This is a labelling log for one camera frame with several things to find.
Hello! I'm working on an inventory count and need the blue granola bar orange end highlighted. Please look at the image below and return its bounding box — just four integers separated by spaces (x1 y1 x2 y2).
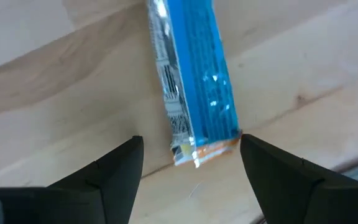
147 0 242 169

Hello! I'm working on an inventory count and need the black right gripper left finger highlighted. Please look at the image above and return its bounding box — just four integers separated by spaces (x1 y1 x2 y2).
47 135 145 224

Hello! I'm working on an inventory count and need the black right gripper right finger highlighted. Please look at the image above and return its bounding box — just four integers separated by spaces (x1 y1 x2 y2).
239 133 358 224

